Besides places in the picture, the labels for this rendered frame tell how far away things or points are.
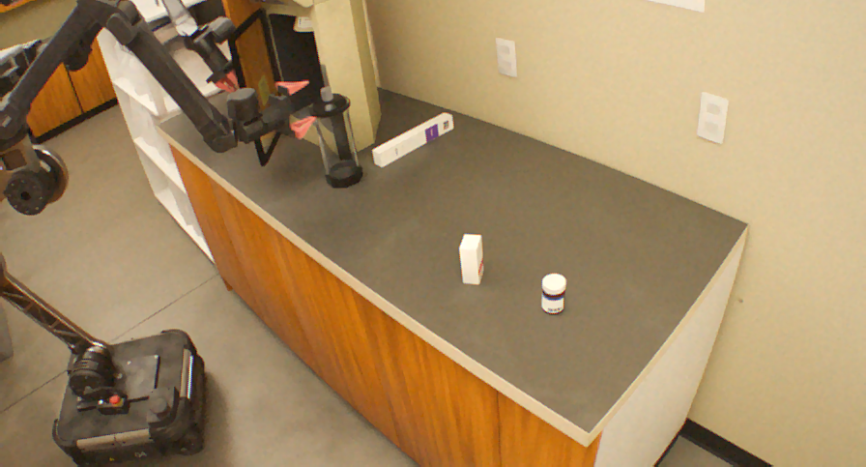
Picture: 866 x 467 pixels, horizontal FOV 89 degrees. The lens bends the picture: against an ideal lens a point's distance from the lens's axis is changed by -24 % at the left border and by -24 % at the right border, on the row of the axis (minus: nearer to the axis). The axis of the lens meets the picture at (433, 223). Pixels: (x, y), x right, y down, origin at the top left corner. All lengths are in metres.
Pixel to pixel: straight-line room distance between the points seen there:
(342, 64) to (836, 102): 1.23
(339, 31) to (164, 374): 1.43
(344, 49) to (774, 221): 1.19
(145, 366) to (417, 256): 1.39
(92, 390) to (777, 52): 2.34
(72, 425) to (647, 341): 2.01
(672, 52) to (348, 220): 0.87
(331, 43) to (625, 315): 1.00
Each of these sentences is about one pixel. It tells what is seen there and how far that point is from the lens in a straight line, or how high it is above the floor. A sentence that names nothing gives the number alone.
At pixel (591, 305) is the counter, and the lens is 1.10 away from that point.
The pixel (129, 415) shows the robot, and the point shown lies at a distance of 2.21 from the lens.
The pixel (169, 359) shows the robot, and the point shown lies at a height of 0.24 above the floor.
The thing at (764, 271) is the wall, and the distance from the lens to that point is 1.49.
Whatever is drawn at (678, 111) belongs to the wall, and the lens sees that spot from 1.38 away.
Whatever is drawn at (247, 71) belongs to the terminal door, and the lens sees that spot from 1.58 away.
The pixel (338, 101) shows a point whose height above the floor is 1.18.
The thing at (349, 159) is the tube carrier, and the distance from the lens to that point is 1.48.
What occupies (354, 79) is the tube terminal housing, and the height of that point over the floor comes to 1.16.
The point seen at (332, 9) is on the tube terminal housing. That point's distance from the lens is 1.53.
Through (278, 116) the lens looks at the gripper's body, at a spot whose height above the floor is 1.21.
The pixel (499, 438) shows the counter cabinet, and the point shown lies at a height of 0.66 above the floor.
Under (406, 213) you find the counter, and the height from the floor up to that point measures 0.94.
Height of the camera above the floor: 1.72
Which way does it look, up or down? 36 degrees down
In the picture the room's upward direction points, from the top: 8 degrees counter-clockwise
